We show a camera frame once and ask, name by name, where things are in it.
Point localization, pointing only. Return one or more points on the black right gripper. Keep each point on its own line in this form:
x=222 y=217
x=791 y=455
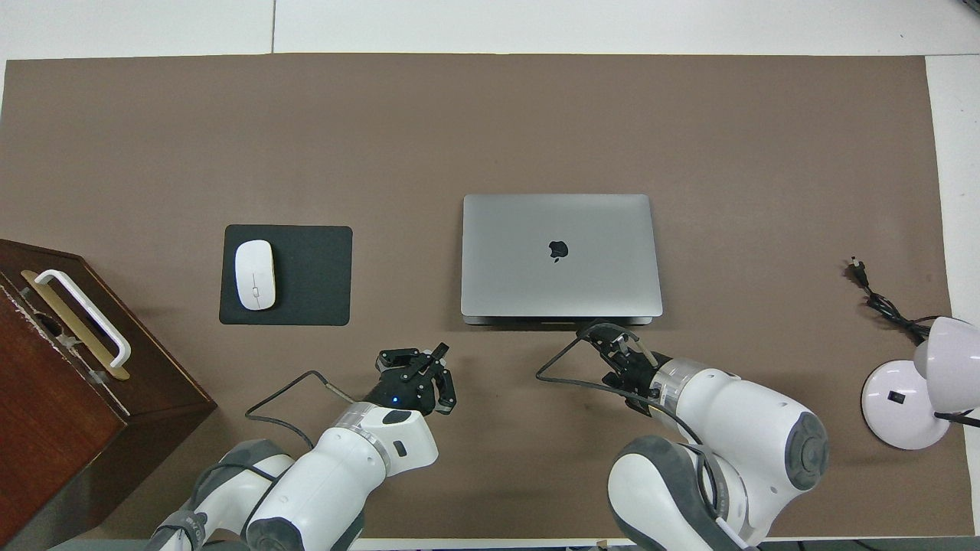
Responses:
x=634 y=375

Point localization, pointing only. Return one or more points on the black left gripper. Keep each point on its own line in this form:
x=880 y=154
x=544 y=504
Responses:
x=406 y=392

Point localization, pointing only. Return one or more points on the silver laptop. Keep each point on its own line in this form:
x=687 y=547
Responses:
x=559 y=275

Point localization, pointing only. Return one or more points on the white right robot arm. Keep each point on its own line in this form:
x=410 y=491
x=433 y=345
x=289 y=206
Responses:
x=735 y=428

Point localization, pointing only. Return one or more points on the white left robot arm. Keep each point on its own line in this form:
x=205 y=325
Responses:
x=337 y=482

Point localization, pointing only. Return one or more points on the black mouse pad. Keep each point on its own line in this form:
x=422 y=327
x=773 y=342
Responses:
x=314 y=275

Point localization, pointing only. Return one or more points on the white computer mouse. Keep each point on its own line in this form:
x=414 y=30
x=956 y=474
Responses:
x=255 y=275

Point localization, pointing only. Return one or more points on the brown table mat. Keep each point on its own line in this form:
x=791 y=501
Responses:
x=490 y=122

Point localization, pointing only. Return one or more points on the white desk lamp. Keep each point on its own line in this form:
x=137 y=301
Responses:
x=896 y=405

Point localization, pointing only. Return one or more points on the dark brown wooden box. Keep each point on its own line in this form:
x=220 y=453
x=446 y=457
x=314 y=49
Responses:
x=61 y=413

